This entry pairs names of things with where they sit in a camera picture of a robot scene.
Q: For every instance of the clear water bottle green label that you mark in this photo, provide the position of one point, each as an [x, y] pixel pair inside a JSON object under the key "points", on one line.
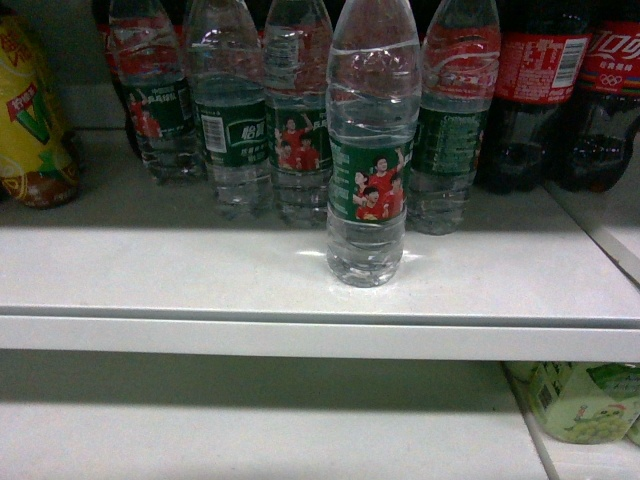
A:
{"points": [[372, 106]]}

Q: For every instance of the water bottle red players label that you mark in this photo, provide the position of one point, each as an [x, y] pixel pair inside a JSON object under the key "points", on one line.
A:
{"points": [[297, 38]]}

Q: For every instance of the white metal shelf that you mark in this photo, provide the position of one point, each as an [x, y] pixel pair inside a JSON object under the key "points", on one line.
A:
{"points": [[132, 267]]}

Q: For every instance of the water bottle barcode label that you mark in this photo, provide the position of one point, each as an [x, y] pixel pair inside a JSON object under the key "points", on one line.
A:
{"points": [[224, 68]]}

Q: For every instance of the water bottle right rear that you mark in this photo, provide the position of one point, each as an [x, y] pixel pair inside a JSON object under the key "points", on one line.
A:
{"points": [[460, 66]]}

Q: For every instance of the water bottle far left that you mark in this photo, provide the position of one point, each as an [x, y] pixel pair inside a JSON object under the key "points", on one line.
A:
{"points": [[149, 65]]}

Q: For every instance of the yellow lemon tea bottle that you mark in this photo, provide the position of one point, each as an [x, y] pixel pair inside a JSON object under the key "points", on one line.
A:
{"points": [[39, 161]]}

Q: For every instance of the cola bottle olympic label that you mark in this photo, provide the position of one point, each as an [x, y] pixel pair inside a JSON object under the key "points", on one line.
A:
{"points": [[602, 116]]}

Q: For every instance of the cola bottle red label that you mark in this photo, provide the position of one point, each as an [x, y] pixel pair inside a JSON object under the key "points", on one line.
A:
{"points": [[543, 45]]}

